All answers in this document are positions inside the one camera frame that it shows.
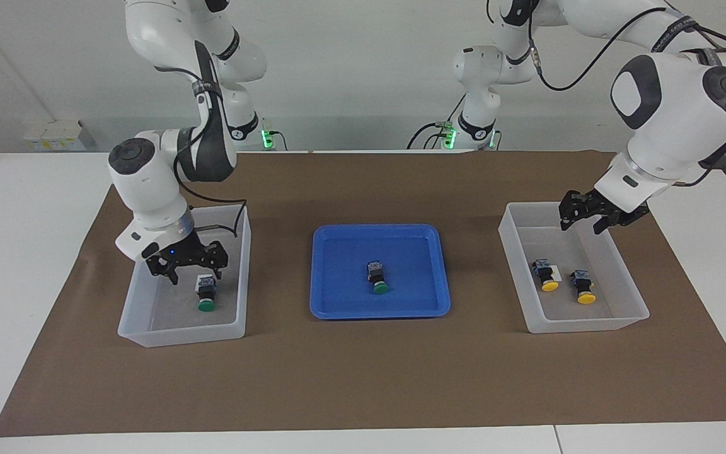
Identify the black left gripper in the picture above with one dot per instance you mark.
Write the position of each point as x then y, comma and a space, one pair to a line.
602, 208

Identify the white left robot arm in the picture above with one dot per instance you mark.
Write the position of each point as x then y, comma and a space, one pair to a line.
678, 113

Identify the translucent white plastic box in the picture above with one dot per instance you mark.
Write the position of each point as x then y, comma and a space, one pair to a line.
577, 315
167, 315

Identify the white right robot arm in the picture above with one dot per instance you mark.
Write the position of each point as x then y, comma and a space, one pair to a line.
149, 189

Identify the brown table mat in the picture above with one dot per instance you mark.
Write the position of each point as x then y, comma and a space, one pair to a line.
363, 378

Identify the blue plastic tray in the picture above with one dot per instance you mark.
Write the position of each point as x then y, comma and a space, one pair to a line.
338, 302

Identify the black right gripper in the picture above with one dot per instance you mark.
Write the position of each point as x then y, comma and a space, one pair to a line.
183, 252

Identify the green push button switch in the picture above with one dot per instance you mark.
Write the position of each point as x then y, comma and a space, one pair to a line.
207, 302
378, 279

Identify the small white label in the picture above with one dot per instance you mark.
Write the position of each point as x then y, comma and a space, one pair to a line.
557, 276

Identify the yellow push button switch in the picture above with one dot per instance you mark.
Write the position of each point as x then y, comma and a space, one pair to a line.
547, 277
583, 290

